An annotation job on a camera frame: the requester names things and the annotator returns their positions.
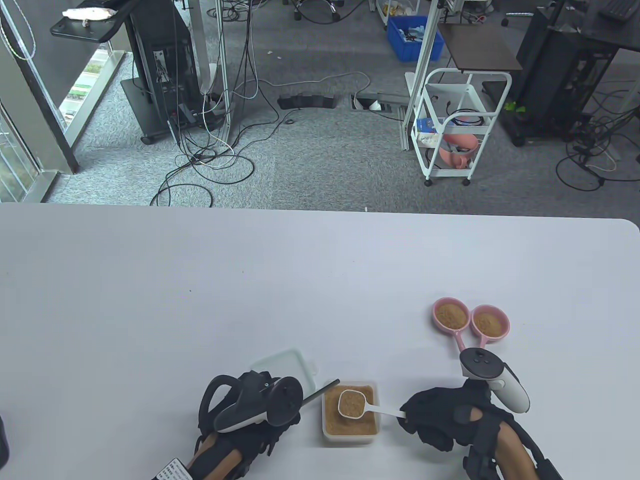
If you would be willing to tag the small green object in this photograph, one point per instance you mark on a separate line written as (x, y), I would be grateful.
(511, 106)

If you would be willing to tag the clear container lid green seal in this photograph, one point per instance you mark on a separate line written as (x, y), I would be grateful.
(285, 362)

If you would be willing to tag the person's right hand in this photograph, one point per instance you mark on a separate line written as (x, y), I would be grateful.
(440, 412)

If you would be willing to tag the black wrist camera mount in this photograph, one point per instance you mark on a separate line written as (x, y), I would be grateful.
(480, 460)

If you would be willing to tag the person's left hand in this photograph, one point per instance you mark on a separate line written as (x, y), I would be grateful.
(270, 437)

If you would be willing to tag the person's left forearm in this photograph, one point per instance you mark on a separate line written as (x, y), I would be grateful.
(215, 455)

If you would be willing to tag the blue plastic bin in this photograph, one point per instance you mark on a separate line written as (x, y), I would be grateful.
(400, 47)

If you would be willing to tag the grey disposable spoon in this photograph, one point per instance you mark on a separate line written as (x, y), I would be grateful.
(322, 390)

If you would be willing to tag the black wrist band white label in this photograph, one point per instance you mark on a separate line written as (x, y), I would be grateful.
(550, 467)
(175, 470)

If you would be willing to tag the black computer rack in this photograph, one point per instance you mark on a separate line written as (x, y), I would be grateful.
(550, 60)

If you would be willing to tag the grey floor socket box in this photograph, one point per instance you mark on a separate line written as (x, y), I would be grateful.
(380, 97)

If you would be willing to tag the black wheeled equipment stand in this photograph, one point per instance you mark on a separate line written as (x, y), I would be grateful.
(160, 30)

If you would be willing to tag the scooped brown sugar granules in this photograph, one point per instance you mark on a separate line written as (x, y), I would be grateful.
(450, 316)
(352, 402)
(487, 322)

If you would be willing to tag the black tray shelf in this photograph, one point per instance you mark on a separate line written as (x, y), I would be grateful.
(80, 31)

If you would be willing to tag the pink plastic basin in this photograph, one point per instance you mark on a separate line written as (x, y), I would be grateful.
(467, 140)

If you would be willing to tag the black keyboard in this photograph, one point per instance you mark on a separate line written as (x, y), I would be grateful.
(620, 7)

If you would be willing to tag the clear plastic sugar container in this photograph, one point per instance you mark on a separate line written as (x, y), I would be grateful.
(350, 441)

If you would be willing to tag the blue white box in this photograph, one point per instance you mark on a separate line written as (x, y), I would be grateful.
(425, 125)

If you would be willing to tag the white plastic coffee spoon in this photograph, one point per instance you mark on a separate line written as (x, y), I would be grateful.
(387, 411)

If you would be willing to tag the office chair wheel base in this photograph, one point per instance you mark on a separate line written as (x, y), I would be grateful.
(330, 7)

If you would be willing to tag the black power strip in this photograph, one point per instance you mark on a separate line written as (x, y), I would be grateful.
(305, 101)

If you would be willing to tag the black desk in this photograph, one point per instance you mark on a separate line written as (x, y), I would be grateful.
(615, 35)

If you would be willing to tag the white rolling cart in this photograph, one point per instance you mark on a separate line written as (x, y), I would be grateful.
(455, 95)

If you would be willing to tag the brown top stand table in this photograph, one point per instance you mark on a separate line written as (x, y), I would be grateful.
(480, 47)

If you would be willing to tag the black white hand controller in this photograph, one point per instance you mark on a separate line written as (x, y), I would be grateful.
(285, 405)
(481, 361)

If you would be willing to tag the white cloth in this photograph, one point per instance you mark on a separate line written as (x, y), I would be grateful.
(90, 13)

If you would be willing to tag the person's right forearm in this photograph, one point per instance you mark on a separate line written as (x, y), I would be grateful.
(515, 450)

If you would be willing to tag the silver metal frame post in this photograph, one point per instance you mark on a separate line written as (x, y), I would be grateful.
(422, 50)
(223, 60)

